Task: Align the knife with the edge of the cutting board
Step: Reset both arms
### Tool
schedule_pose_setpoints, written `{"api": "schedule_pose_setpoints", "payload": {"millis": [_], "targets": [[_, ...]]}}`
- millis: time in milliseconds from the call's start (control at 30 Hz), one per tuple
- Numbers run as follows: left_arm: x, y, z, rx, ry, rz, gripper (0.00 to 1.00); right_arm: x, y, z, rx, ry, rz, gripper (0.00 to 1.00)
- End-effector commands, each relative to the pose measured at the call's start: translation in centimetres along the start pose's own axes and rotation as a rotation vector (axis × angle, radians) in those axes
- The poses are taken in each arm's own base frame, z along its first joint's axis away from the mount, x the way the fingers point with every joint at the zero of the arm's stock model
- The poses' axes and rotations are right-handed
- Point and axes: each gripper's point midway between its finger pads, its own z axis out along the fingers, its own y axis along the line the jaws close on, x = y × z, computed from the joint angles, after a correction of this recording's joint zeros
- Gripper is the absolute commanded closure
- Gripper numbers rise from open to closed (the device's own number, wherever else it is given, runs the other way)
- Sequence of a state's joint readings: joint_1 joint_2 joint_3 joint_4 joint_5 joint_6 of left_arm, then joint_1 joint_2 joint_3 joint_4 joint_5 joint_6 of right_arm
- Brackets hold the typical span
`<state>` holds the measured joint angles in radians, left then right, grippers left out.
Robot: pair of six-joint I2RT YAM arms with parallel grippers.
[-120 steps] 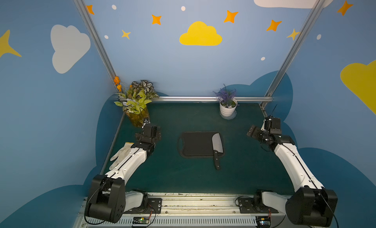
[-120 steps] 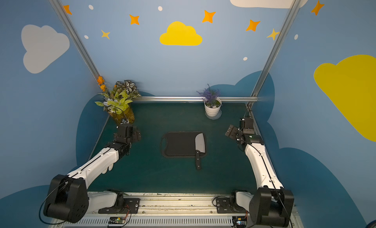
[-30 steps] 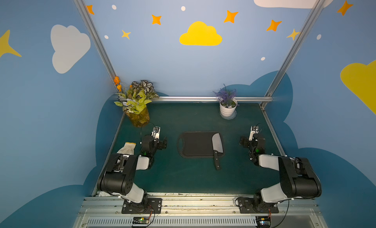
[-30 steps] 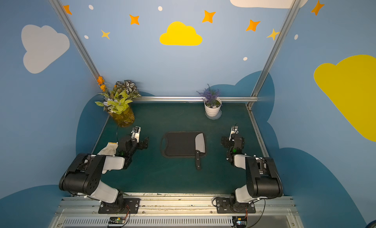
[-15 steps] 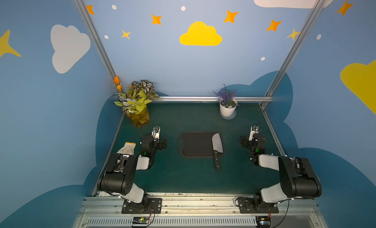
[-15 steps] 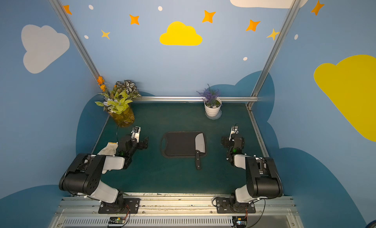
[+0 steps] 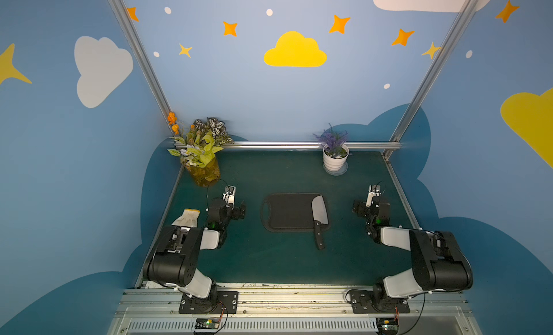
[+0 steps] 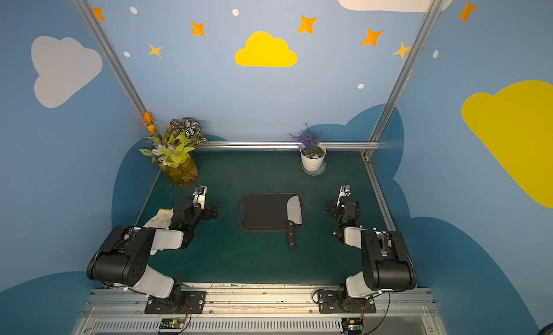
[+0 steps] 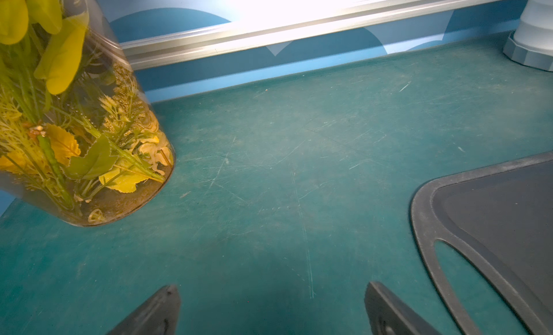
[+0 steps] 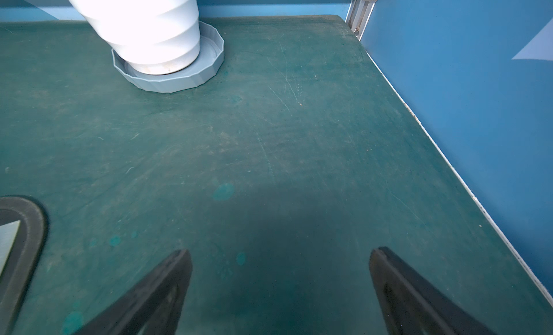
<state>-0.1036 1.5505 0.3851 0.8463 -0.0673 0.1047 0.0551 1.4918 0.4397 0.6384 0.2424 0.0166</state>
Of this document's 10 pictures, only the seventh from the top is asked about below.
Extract dark grey cutting board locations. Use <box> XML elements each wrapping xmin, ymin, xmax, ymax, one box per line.
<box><xmin>260</xmin><ymin>193</ymin><xmax>331</xmax><ymax>233</ymax></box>

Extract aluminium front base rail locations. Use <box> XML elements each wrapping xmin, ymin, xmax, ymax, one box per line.
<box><xmin>108</xmin><ymin>283</ymin><xmax>481</xmax><ymax>334</ymax></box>

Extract aluminium frame post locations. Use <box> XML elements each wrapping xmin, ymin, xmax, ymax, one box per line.
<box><xmin>389</xmin><ymin>0</ymin><xmax>480</xmax><ymax>150</ymax></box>
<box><xmin>108</xmin><ymin>0</ymin><xmax>171</xmax><ymax>118</ymax></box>

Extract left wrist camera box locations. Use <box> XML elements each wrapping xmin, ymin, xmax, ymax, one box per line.
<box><xmin>223</xmin><ymin>185</ymin><xmax>236</xmax><ymax>206</ymax></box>

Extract right side aluminium table rail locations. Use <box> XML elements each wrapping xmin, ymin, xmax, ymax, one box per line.
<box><xmin>385</xmin><ymin>159</ymin><xmax>421</xmax><ymax>229</ymax></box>

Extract green circuit board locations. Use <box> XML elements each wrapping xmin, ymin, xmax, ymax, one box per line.
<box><xmin>194</xmin><ymin>319</ymin><xmax>220</xmax><ymax>332</ymax></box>
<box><xmin>376</xmin><ymin>318</ymin><xmax>399</xmax><ymax>335</ymax></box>

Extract right aluminium frame post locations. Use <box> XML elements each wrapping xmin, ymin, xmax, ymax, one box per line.
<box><xmin>389</xmin><ymin>0</ymin><xmax>480</xmax><ymax>150</ymax></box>

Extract left aluminium frame post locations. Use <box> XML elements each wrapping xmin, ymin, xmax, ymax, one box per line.
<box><xmin>108</xmin><ymin>0</ymin><xmax>171</xmax><ymax>118</ymax></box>

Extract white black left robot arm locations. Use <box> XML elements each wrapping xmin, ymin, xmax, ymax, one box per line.
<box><xmin>143</xmin><ymin>198</ymin><xmax>246</xmax><ymax>304</ymax></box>

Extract glass vase with artificial plants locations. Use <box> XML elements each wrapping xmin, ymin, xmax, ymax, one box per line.
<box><xmin>166</xmin><ymin>112</ymin><xmax>234</xmax><ymax>188</ymax></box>

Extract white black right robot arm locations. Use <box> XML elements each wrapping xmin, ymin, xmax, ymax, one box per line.
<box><xmin>352</xmin><ymin>196</ymin><xmax>474</xmax><ymax>309</ymax></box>

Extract right green circuit board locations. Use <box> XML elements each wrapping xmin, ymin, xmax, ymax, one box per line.
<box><xmin>376</xmin><ymin>318</ymin><xmax>399</xmax><ymax>335</ymax></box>

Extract white work glove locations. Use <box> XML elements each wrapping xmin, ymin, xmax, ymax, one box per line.
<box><xmin>171</xmin><ymin>208</ymin><xmax>200</xmax><ymax>228</ymax></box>

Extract silver cleaver knife black handle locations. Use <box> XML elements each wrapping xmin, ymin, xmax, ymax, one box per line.
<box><xmin>312</xmin><ymin>195</ymin><xmax>329</xmax><ymax>250</ymax></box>

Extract left green circuit board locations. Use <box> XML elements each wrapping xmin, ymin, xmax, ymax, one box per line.
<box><xmin>194</xmin><ymin>319</ymin><xmax>220</xmax><ymax>332</ymax></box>

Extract aluminium back frame rail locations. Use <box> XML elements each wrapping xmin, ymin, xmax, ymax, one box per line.
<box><xmin>223</xmin><ymin>141</ymin><xmax>401</xmax><ymax>152</ymax></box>

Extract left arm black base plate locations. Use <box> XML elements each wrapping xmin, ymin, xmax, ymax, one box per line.
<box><xmin>179</xmin><ymin>290</ymin><xmax>240</xmax><ymax>315</ymax></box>

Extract white pot purple plant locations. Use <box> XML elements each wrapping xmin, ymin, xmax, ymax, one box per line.
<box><xmin>315</xmin><ymin>125</ymin><xmax>350</xmax><ymax>176</ymax></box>

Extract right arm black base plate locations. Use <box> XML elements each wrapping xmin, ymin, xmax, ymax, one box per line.
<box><xmin>346</xmin><ymin>289</ymin><xmax>410</xmax><ymax>314</ymax></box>

